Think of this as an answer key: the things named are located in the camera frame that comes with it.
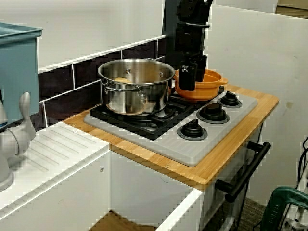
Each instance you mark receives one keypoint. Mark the teal box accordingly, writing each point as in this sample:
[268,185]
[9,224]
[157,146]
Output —
[19,72]

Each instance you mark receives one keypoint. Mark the grey toy faucet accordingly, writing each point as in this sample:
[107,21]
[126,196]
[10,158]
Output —
[21,137]

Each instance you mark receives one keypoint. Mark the dark tile backsplash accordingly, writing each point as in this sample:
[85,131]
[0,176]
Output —
[60,81]

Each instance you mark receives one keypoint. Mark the black stove knob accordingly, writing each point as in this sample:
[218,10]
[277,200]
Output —
[229,99]
[192,130]
[213,113]

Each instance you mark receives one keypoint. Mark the green clamp tool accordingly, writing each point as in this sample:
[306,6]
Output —
[272,209]

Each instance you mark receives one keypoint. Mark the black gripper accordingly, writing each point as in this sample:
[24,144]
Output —
[190,38]

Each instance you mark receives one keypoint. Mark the orange plastic bowl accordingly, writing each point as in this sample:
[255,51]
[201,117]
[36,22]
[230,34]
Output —
[209,89]

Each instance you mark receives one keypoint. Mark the dark upright panel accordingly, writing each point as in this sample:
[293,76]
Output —
[168,36]

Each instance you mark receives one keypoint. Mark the yellow round food item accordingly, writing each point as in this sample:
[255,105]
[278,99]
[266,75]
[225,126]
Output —
[122,80]

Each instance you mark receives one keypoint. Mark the white sink unit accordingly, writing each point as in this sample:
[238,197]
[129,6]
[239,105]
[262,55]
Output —
[72,180]

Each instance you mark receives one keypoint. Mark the brown cardboard box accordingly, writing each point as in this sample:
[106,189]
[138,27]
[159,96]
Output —
[293,9]

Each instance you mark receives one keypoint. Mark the stainless steel pot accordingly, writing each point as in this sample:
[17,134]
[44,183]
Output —
[134,101]

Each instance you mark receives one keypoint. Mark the black burner grate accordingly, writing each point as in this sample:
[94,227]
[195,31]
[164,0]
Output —
[144,130]
[183,100]

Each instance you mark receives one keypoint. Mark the wooden countertop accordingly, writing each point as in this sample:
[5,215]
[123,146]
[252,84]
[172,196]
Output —
[228,143]

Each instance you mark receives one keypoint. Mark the white foam board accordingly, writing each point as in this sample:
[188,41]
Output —
[252,60]

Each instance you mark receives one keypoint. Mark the white oven front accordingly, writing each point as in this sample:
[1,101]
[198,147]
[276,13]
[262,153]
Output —
[209,209]

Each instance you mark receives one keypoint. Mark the grey stove plate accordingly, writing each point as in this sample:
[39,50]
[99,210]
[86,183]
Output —
[183,149]

